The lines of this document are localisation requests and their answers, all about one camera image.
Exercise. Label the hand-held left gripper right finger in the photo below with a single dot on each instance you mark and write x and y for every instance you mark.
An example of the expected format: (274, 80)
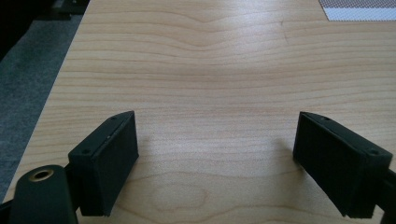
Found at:
(339, 168)

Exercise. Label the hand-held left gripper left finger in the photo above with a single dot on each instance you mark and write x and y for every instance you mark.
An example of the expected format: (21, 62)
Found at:
(102, 168)

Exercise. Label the white grey patterned cloth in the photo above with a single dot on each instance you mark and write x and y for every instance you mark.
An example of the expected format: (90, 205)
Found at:
(358, 11)

